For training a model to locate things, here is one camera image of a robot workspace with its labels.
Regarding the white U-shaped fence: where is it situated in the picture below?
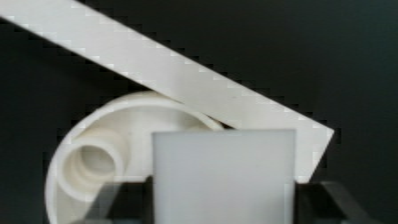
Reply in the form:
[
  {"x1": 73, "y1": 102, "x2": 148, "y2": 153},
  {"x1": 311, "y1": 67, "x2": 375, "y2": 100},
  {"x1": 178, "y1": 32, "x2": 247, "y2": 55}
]
[{"x1": 0, "y1": 0, "x2": 334, "y2": 183}]

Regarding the white round stool seat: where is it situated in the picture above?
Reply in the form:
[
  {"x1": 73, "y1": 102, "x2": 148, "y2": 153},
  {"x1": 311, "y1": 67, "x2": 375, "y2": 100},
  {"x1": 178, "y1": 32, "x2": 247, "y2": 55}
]
[{"x1": 45, "y1": 91, "x2": 223, "y2": 224}]

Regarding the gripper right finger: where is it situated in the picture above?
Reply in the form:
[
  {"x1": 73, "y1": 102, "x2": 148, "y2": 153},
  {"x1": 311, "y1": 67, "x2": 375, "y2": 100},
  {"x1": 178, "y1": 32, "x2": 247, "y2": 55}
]
[{"x1": 294, "y1": 181, "x2": 381, "y2": 224}]

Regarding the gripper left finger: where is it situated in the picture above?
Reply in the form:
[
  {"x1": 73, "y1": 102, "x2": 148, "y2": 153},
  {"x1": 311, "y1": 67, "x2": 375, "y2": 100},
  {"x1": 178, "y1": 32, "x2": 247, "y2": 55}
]
[{"x1": 72, "y1": 177, "x2": 155, "y2": 224}]

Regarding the white stool leg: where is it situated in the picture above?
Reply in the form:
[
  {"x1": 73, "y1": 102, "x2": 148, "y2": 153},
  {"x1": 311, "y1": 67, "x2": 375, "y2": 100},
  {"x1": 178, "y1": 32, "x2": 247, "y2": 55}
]
[{"x1": 153, "y1": 130, "x2": 295, "y2": 224}]

